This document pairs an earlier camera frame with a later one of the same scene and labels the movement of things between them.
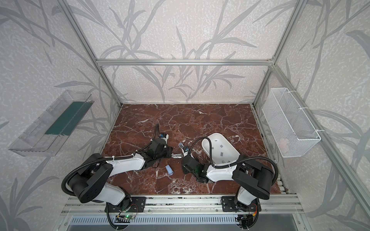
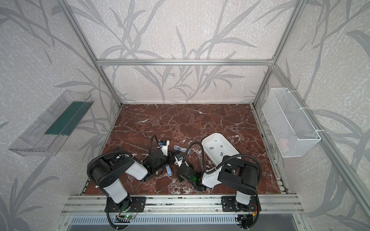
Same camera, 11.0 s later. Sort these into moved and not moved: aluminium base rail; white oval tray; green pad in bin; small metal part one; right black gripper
Moved: right black gripper
Not moved: green pad in bin; white oval tray; small metal part one; aluminium base rail
